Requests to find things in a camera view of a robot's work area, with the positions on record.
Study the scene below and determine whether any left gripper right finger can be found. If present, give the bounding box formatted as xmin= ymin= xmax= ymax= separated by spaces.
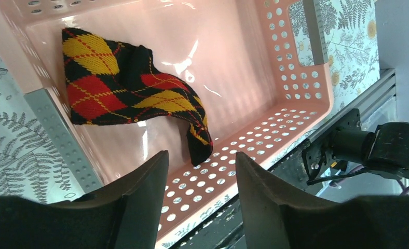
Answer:
xmin=236 ymin=152 xmax=336 ymax=248

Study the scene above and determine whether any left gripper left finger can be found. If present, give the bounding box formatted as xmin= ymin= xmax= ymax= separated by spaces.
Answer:
xmin=46 ymin=150 xmax=169 ymax=249

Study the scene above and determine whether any black red yellow argyle sock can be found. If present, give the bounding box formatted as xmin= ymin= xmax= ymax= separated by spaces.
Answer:
xmin=61 ymin=27 xmax=213 ymax=165

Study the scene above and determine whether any pink plastic basket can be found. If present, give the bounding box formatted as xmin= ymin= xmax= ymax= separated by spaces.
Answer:
xmin=0 ymin=1 xmax=333 ymax=248

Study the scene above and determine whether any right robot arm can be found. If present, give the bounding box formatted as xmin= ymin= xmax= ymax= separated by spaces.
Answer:
xmin=329 ymin=122 xmax=409 ymax=179

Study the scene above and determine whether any floral table mat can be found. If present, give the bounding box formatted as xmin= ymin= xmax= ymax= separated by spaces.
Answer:
xmin=0 ymin=1 xmax=379 ymax=248

